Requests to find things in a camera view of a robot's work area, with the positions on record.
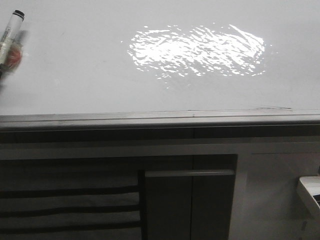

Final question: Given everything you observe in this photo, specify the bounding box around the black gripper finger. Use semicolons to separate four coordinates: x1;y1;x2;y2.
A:
0;30;27;82

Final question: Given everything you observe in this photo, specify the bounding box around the white whiteboard marker pen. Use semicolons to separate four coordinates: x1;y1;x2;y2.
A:
0;10;25;67

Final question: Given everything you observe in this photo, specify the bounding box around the large white whiteboard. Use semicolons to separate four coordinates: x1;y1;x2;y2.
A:
0;0;320;131

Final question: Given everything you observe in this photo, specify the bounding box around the dark slatted chair back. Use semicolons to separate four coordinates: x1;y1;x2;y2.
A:
0;171;148;240

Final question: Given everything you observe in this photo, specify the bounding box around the grey cabinet panel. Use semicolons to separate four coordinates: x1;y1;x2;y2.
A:
144;169;235;240

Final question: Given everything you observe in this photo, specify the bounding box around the white marker tray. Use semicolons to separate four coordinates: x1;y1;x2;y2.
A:
296;176;320;222

